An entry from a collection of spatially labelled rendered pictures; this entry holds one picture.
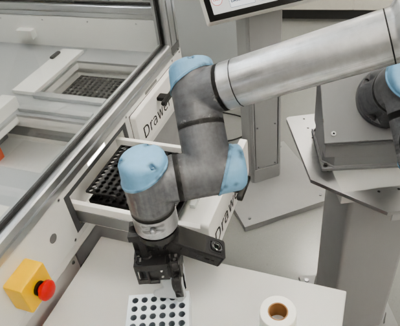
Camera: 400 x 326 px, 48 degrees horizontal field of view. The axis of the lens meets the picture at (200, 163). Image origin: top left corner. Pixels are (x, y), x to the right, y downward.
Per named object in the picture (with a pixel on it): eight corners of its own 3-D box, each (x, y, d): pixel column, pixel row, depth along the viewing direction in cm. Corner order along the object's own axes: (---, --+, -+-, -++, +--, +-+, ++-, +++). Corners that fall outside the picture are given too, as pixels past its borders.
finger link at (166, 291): (158, 301, 89) (150, 271, 84) (187, 299, 89) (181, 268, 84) (156, 314, 87) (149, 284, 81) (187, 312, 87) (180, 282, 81)
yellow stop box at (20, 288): (57, 284, 90) (46, 262, 86) (36, 315, 85) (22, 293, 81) (37, 278, 92) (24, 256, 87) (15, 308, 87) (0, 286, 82)
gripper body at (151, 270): (142, 255, 87) (130, 211, 79) (186, 251, 87) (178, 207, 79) (139, 288, 81) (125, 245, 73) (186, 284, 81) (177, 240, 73)
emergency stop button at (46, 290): (60, 288, 87) (54, 276, 85) (48, 306, 85) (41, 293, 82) (47, 285, 88) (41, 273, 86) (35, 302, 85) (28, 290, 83)
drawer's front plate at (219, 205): (248, 173, 113) (247, 138, 106) (213, 262, 93) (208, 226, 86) (242, 171, 114) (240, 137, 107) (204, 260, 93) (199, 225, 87)
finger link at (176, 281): (175, 283, 86) (168, 253, 81) (184, 282, 86) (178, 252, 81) (174, 304, 83) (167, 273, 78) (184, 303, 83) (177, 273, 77)
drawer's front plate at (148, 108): (180, 96, 145) (175, 66, 138) (142, 150, 125) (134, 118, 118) (175, 96, 146) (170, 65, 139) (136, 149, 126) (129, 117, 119)
